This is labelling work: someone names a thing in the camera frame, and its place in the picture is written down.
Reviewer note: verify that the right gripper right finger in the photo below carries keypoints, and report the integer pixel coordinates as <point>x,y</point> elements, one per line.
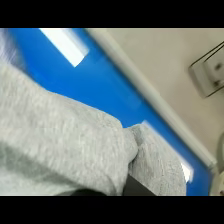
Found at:
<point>135,188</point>

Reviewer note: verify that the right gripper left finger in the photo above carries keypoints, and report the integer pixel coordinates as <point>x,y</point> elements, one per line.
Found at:
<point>87,193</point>

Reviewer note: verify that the grey shirt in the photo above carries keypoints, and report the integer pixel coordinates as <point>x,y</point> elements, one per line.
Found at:
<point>60,143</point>

